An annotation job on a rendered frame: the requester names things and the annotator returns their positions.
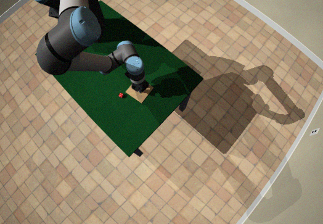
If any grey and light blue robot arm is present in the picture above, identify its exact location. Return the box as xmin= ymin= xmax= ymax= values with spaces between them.
xmin=35 ymin=0 xmax=145 ymax=84

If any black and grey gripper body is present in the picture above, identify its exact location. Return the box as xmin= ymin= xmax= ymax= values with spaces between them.
xmin=132 ymin=80 xmax=149 ymax=93

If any peach flat mat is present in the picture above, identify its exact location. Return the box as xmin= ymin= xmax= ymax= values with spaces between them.
xmin=126 ymin=85 xmax=153 ymax=103

